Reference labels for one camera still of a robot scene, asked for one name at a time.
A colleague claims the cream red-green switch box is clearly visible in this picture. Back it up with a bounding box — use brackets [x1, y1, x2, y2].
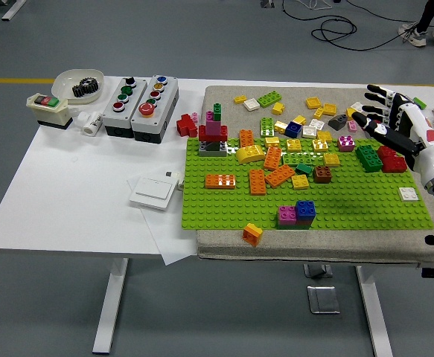
[25, 92, 74, 131]

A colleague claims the grey emergency-stop control box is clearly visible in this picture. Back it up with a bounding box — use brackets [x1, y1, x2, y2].
[130, 74, 180, 144]

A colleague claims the white plastic bowl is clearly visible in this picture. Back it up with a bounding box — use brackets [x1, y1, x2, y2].
[51, 68, 105, 106]

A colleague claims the grey-brown foam mat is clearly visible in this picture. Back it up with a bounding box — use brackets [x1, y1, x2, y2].
[196, 85, 434, 264]

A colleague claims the white pipe fitting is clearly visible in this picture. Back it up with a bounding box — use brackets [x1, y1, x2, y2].
[76, 110, 104, 137]

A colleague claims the white wall switch plate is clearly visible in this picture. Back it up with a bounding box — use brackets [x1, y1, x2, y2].
[129, 176, 176, 211]

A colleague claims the magenta square brick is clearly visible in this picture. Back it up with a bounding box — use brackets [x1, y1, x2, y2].
[278, 205, 298, 227]
[337, 135, 356, 153]

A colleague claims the grey four-button control box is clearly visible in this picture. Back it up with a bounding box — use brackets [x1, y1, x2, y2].
[101, 77, 148, 139]

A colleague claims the white desk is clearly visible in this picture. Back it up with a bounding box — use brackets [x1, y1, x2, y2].
[0, 76, 434, 354]

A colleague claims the grey flat base brick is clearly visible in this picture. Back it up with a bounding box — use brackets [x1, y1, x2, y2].
[198, 140, 228, 158]

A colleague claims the blue square brick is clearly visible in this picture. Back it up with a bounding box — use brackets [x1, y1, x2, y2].
[285, 121, 303, 140]
[295, 200, 317, 220]

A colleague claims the orange long brick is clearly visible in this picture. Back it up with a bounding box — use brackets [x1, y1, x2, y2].
[204, 173, 237, 190]
[263, 147, 283, 172]
[264, 164, 296, 188]
[248, 169, 267, 196]

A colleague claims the red square brick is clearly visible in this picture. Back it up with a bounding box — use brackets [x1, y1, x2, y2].
[381, 155, 407, 174]
[377, 145, 398, 161]

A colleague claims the yellow orange brick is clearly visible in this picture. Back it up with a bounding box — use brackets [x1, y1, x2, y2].
[242, 223, 264, 246]

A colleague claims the white paper sheet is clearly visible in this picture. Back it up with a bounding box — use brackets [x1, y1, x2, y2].
[126, 169, 199, 266]

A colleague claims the lime green studded baseplate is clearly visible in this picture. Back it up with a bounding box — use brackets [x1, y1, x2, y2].
[181, 137, 434, 231]

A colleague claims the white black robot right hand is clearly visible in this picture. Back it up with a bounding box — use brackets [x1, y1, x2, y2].
[351, 83, 434, 186]

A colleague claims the grey metal bracket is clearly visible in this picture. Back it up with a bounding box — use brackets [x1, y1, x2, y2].
[304, 263, 334, 279]

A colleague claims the white desk foot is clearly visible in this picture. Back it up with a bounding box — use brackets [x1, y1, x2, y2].
[1, 0, 28, 22]

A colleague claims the pink tall brick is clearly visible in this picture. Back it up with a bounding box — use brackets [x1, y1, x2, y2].
[205, 111, 223, 136]

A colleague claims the red brick cluster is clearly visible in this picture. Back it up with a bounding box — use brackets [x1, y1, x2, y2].
[176, 114, 199, 138]

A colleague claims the dark grey roof brick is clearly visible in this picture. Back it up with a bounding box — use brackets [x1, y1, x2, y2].
[327, 114, 348, 132]

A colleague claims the black floor cable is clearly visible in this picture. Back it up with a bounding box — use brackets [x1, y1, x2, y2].
[350, 0, 434, 28]
[281, 0, 413, 51]

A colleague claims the lime green long brick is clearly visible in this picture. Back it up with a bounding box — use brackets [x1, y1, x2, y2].
[260, 117, 276, 138]
[282, 152, 324, 167]

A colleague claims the yellow curved brick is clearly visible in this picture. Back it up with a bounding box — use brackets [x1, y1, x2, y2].
[235, 144, 266, 164]

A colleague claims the metal floor plate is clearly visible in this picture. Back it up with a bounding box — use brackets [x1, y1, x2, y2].
[305, 285, 341, 315]

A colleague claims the red wide brick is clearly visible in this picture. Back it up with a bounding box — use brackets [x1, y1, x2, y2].
[198, 125, 229, 143]

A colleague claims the dark green long brick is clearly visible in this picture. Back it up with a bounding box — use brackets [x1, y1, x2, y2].
[355, 144, 384, 173]

